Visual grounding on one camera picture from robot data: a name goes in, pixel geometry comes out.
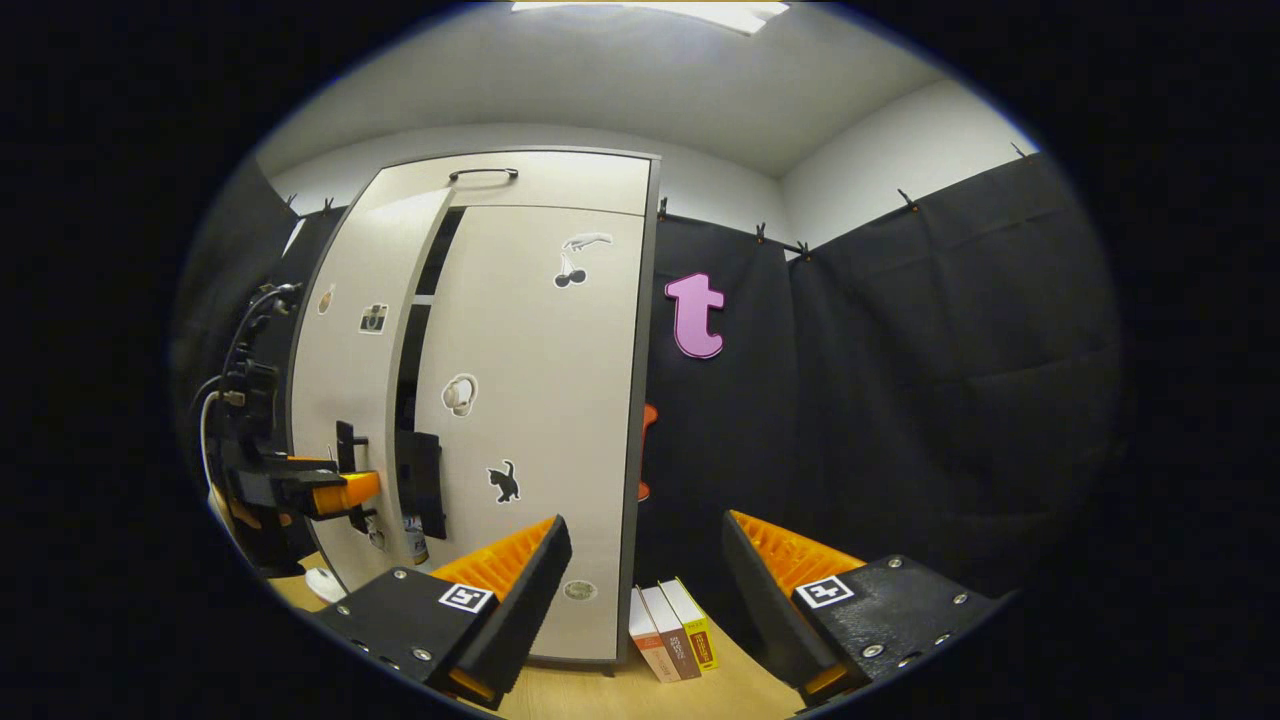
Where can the white and grey shoe cabinet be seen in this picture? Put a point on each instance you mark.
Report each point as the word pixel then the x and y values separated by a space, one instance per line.
pixel 560 180

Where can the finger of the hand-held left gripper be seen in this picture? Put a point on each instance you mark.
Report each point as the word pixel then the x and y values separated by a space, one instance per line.
pixel 340 492

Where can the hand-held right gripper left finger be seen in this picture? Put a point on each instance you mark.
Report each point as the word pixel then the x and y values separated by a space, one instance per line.
pixel 515 615

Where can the long ceiling light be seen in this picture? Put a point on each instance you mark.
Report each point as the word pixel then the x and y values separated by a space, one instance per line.
pixel 650 12

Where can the white cabinet door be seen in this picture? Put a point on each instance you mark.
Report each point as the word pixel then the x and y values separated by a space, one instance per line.
pixel 540 400
pixel 340 350

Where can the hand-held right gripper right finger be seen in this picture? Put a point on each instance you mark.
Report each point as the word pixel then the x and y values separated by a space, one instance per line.
pixel 770 610

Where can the orange spine book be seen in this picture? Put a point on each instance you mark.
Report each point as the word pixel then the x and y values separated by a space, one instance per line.
pixel 652 642

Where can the black backdrop cloth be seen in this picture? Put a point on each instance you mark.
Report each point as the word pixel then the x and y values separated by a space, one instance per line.
pixel 900 400

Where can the yellow spine book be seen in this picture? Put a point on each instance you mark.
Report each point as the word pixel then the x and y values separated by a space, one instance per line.
pixel 696 625

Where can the brown spine book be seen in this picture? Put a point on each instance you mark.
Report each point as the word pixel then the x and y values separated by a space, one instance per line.
pixel 673 633

